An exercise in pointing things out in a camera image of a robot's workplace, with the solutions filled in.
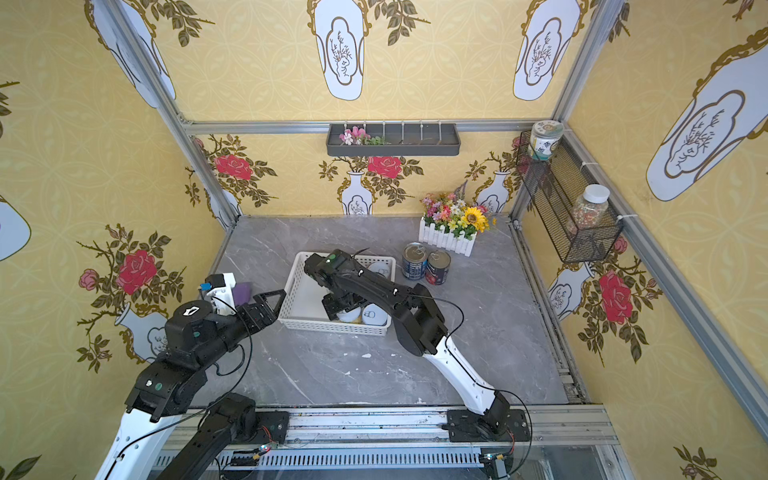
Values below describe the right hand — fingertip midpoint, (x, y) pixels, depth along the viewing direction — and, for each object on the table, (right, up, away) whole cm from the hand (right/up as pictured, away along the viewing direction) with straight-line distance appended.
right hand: (354, 303), depth 93 cm
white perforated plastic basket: (-16, 0, -1) cm, 16 cm away
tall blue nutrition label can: (+19, +14, +4) cm, 24 cm away
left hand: (-18, +6, -23) cm, 30 cm away
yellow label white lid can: (0, -2, -7) cm, 7 cm away
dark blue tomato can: (+26, +12, +2) cm, 29 cm away
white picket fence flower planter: (+31, +25, +6) cm, 40 cm away
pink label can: (+6, -3, -5) cm, 9 cm away
